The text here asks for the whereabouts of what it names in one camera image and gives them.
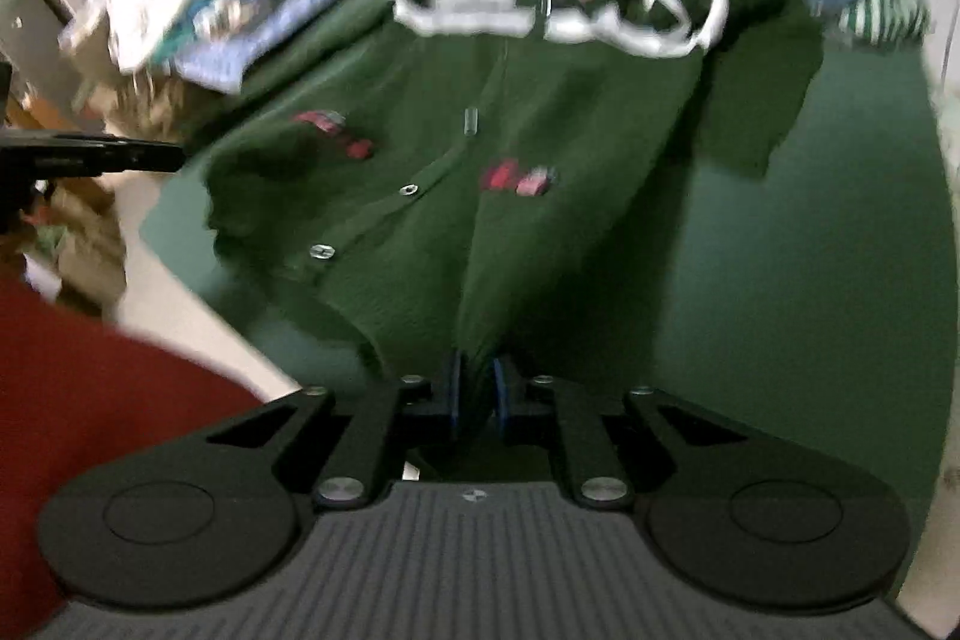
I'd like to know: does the blue white checkered cloth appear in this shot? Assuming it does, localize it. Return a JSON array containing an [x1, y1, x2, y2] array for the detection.
[[174, 0, 400, 92]]

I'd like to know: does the green white-striped cardigan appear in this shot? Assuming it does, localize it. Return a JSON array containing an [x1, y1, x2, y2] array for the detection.
[[201, 0, 826, 461]]

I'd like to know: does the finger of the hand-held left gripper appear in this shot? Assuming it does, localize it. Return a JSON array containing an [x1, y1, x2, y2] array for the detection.
[[34, 133, 186, 178]]

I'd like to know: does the green table cover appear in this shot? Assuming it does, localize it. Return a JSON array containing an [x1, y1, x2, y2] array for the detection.
[[139, 0, 947, 536]]

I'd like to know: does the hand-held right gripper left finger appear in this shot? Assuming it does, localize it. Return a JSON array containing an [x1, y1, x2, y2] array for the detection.
[[201, 351, 467, 511]]

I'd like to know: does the person's red garment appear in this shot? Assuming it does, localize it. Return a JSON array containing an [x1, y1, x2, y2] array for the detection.
[[0, 278, 280, 640]]

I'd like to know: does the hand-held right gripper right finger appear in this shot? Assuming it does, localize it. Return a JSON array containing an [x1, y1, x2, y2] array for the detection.
[[491, 355, 756, 511]]

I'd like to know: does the white cloth bag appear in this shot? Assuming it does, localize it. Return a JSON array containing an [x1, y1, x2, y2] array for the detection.
[[61, 0, 197, 73]]

